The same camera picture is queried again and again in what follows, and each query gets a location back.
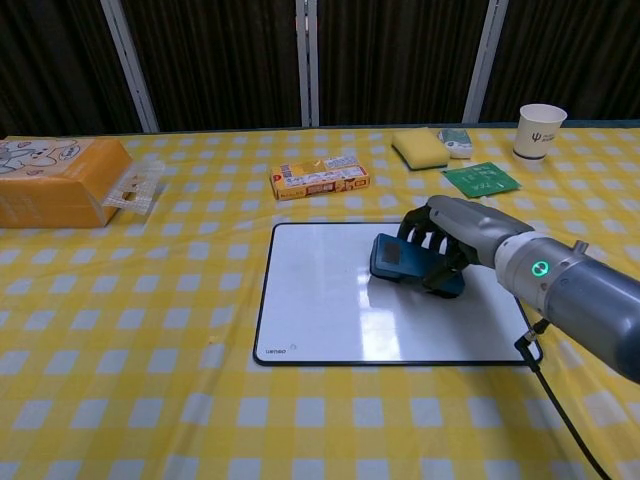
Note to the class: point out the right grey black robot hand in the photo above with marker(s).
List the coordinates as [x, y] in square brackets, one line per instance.
[470, 225]

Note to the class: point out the dark teal board eraser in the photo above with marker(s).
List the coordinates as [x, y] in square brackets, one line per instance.
[395, 257]

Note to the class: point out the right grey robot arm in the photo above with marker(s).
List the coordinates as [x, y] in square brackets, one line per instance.
[580, 295]

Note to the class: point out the green flat sachet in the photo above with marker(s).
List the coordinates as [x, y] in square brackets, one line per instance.
[480, 180]

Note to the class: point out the small white green packet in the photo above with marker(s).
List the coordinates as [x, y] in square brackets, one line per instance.
[456, 141]

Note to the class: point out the yellow sponge with green base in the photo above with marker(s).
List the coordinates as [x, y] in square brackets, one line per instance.
[419, 147]

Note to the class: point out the white paper cup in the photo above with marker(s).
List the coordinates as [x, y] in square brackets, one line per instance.
[537, 132]

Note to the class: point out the small yellow cardboard box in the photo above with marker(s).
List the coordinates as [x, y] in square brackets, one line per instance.
[320, 177]

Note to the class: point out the yellow white checkered tablecloth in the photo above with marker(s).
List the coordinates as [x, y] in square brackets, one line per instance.
[150, 350]

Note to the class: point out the orange cartoon tissue pack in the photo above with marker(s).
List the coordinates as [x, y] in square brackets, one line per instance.
[55, 185]

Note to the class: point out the white partition post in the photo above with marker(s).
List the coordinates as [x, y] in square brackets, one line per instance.
[482, 62]
[307, 62]
[132, 65]

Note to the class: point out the white whiteboard with dark frame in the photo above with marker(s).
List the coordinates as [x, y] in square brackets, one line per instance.
[320, 310]

